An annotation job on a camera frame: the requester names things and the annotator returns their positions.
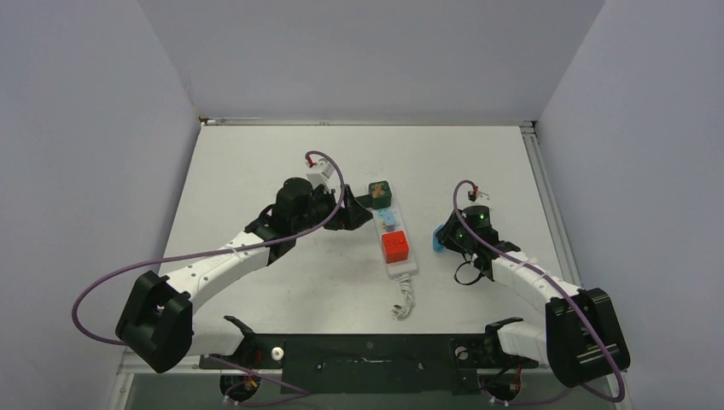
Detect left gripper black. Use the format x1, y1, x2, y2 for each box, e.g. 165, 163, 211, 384
292, 184, 371, 233

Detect blue plug adapter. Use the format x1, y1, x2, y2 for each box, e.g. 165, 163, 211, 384
432, 225, 446, 253

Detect green cube adapter dragon print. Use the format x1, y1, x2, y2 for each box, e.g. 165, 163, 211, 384
368, 180, 393, 210

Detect white power strip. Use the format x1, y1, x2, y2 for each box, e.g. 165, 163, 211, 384
372, 196, 418, 279

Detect red cube socket adapter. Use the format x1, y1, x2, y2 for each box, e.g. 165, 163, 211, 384
381, 231, 410, 265

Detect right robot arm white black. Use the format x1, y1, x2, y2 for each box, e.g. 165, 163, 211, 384
433, 205, 631, 387

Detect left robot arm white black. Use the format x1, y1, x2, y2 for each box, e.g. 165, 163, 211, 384
115, 178, 372, 373

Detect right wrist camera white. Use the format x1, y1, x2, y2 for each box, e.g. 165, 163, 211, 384
466, 189, 491, 204

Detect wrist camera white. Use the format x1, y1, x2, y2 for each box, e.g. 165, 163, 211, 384
466, 189, 491, 204
306, 159, 335, 191

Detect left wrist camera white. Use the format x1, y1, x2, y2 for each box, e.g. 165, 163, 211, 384
306, 159, 335, 191

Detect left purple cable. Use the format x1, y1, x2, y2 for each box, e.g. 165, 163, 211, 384
72, 149, 347, 347

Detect white power strip cord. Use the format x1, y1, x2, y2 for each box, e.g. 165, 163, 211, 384
390, 272, 417, 321

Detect aluminium frame rail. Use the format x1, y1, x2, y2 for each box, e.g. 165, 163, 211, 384
519, 120, 583, 286

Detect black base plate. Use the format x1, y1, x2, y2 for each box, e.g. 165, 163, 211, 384
200, 333, 538, 395

